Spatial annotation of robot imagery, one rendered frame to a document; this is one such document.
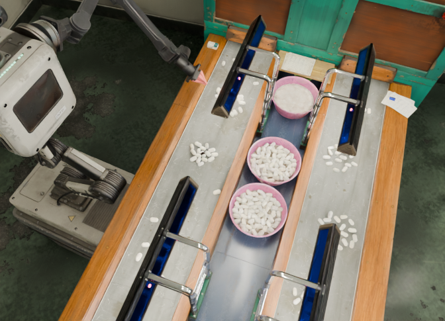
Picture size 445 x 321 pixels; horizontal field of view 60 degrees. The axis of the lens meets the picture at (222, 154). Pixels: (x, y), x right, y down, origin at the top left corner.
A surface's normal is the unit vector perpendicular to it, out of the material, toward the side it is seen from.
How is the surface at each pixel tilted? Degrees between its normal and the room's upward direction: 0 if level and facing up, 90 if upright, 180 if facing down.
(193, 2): 90
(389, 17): 90
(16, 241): 0
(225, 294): 0
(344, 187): 0
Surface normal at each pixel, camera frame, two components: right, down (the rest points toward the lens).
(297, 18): -0.33, 0.81
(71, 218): 0.03, -0.51
